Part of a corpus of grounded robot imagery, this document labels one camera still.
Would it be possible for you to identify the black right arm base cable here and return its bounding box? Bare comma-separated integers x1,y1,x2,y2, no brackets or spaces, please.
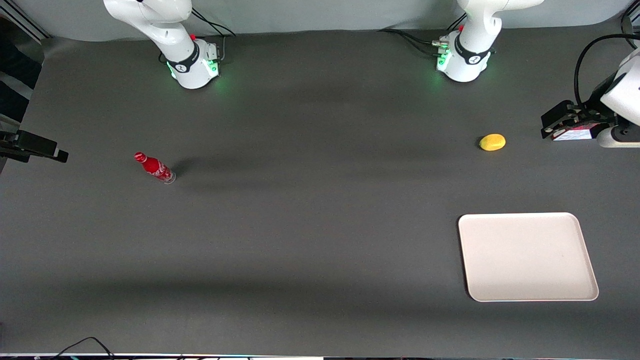
191,7,237,39

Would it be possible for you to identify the red tartan cookie box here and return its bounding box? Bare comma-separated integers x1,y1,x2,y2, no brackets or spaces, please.
552,124,597,142

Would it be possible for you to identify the red cola bottle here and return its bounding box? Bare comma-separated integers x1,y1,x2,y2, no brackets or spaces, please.
133,151,177,185

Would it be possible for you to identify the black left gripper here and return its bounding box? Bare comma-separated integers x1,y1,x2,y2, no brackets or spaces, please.
541,89,618,140

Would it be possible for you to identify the aluminium frame rail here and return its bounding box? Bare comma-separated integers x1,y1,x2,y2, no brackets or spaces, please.
0,0,51,41

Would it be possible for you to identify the white rectangular tray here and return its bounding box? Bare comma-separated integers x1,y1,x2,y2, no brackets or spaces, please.
458,212,600,303

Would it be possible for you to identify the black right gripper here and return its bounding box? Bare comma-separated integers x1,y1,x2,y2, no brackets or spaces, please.
0,129,69,164

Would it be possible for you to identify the black left arm wrist cable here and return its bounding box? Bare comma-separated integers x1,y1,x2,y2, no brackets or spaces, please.
574,33,640,109

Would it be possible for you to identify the black left arm base cable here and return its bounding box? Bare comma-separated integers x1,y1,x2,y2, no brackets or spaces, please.
377,28,444,57

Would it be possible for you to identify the yellow mango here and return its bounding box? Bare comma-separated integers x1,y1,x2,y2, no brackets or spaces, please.
478,133,507,152

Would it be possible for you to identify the black cable at table edge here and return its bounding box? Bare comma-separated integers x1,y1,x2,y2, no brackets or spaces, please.
50,336,116,360

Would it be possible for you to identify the black arm base cable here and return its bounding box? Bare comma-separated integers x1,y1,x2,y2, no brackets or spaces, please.
191,7,237,39
377,28,444,57

